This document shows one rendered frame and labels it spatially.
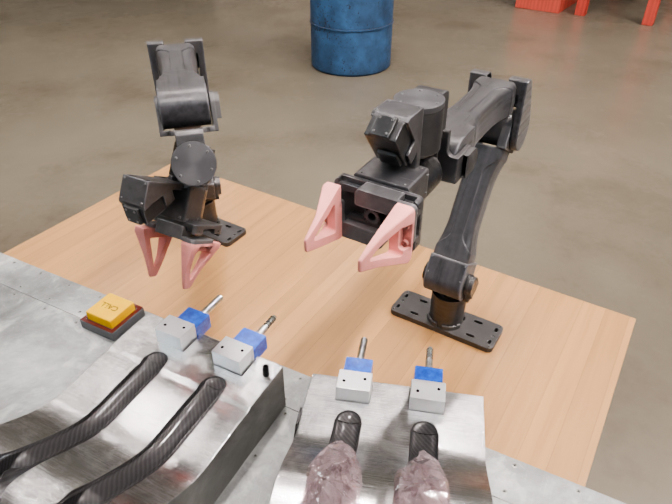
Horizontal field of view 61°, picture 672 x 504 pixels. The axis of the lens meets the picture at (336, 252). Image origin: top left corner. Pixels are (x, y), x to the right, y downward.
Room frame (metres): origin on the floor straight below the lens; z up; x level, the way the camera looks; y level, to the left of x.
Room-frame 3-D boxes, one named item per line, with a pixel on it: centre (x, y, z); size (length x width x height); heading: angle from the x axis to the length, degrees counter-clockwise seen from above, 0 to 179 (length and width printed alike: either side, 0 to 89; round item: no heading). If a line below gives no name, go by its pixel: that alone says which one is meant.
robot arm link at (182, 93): (0.89, 0.24, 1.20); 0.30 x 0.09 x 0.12; 15
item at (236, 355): (0.65, 0.13, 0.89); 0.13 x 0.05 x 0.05; 152
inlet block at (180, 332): (0.69, 0.23, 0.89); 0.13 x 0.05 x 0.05; 153
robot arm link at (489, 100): (0.78, -0.20, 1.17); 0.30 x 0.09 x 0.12; 148
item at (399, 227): (0.49, -0.04, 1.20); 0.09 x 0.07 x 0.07; 148
